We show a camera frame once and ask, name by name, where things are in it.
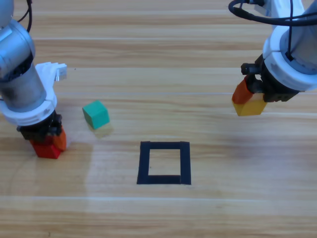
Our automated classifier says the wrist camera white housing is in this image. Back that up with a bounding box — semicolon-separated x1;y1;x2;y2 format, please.
252;0;307;20

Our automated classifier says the green wooden cube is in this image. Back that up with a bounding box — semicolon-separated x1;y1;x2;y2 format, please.
82;100;110;130

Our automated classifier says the black tape square outline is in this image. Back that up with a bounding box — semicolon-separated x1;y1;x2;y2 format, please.
136;141;192;185

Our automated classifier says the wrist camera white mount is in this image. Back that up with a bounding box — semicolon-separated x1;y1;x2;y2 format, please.
35;61;68;88

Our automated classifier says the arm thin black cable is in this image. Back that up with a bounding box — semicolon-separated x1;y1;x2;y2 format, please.
286;0;295;62

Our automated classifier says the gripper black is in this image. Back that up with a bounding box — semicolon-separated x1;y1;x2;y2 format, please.
16;110;67;152
231;53;301;105

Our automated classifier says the yellow wooden cube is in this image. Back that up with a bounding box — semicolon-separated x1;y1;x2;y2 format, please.
231;93;267;117

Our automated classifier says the arm thick black cable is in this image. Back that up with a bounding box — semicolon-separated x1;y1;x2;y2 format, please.
18;0;33;33
228;0;317;26

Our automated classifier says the red wooden cube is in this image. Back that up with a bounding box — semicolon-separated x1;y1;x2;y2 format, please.
31;139;62;160

